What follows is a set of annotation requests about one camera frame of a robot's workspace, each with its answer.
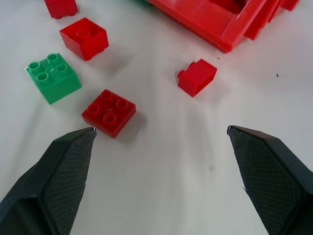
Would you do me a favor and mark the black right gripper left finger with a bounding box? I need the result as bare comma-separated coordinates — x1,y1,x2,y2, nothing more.
0,127,97,235

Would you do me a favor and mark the green square building block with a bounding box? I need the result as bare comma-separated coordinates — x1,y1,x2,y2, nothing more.
24,52,83,105

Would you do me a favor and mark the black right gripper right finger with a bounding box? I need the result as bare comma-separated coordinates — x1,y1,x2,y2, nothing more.
226,125,313,235

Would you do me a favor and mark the red square building block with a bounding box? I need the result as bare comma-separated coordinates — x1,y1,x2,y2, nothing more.
281,0,301,12
81,89,136,139
44,0,79,20
59,17,110,61
177,58,218,98

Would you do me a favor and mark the red plastic bin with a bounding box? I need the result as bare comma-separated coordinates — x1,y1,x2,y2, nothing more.
145,0,284,53

